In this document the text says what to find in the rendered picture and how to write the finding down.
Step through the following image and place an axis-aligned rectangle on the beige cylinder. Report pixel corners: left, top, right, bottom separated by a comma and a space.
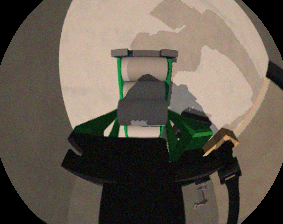
117, 99, 168, 126
121, 56, 168, 82
123, 81, 165, 99
127, 126, 160, 137

